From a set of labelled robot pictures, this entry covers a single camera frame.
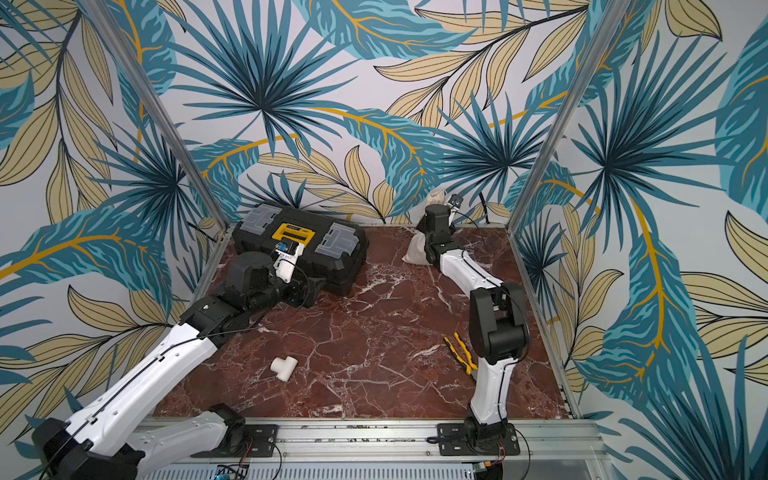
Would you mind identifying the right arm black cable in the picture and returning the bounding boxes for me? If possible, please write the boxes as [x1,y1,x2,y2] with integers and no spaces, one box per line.
[458,251,532,421]

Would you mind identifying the yellow black pliers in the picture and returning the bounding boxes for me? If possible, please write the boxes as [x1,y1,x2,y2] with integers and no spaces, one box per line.
[443,332,478,379]

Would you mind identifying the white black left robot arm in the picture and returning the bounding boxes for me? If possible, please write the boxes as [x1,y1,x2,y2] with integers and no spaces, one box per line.
[32,252,326,479]

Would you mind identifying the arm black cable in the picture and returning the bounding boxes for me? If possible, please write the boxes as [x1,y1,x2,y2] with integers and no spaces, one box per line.
[458,251,532,421]
[35,281,313,480]

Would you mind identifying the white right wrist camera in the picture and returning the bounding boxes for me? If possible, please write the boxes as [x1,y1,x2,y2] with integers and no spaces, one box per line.
[446,194,463,211]

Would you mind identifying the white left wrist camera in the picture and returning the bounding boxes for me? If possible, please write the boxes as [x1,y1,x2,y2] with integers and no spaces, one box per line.
[274,237,304,284]

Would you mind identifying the cream cloth drawstring soil bag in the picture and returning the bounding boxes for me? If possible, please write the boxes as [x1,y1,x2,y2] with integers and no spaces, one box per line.
[402,189,446,265]

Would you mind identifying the black toolbox yellow handle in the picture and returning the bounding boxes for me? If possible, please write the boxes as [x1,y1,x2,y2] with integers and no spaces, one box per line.
[232,203,369,297]

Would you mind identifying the left aluminium corner post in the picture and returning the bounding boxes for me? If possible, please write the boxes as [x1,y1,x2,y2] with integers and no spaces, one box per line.
[81,0,229,230]

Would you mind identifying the aluminium corner post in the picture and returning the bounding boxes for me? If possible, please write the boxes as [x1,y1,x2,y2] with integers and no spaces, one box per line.
[507,0,630,237]
[81,0,229,230]

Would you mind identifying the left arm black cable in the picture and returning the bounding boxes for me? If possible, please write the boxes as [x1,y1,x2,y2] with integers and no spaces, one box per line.
[35,281,313,480]

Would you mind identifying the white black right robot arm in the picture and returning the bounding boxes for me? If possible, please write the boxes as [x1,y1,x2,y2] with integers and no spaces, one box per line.
[417,204,530,453]

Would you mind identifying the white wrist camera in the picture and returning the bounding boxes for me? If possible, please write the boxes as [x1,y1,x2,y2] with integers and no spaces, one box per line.
[274,237,304,284]
[446,194,463,211]

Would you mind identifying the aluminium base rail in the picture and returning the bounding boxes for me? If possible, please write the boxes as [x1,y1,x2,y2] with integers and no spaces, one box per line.
[151,418,618,479]

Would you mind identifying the white PVC tee fitting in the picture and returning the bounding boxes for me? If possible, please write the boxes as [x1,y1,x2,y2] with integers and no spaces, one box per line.
[270,356,298,382]

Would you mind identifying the right aluminium corner post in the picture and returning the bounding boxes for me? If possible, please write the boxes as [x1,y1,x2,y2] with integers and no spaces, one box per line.
[507,0,630,237]

